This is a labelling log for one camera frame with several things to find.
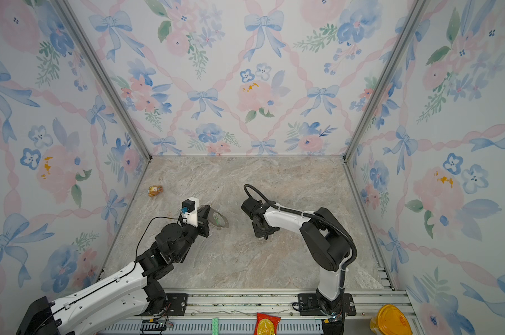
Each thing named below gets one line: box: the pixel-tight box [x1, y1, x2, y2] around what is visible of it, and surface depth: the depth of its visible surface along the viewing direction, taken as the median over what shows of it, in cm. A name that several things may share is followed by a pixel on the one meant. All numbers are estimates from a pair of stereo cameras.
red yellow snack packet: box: [253, 311, 282, 335], surface depth 71 cm
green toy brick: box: [212, 317, 220, 335], surface depth 71 cm
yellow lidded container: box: [369, 304, 413, 335], surface depth 64 cm
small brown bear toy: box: [147, 185, 164, 197], surface depth 105 cm
